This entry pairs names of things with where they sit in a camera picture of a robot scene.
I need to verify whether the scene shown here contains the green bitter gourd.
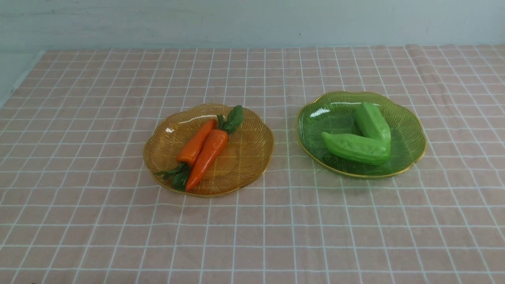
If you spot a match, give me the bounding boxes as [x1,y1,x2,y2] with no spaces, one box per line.
[321,132,390,165]
[355,102,391,144]

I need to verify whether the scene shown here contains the amber glass plate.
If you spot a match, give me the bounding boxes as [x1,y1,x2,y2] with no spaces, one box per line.
[144,104,274,197]

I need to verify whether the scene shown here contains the green glass plate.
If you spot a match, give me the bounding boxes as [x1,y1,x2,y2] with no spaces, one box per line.
[297,91,427,179]

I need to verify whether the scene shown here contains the pink checkered tablecloth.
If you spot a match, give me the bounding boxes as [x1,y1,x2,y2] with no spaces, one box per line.
[0,45,504,284]

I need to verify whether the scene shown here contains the orange carrot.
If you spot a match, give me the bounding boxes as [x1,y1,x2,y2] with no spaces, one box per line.
[155,119,217,192]
[185,105,244,192]

